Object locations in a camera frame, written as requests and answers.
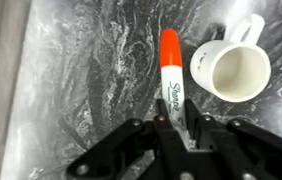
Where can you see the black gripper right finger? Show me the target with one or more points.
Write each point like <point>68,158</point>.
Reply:
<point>247,143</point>

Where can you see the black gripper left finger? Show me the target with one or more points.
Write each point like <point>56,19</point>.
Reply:
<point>121,146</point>

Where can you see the white mug with cartoon print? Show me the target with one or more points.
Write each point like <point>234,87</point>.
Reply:
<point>237,73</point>

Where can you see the white marker with orange cap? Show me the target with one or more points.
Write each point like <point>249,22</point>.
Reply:
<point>172,83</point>

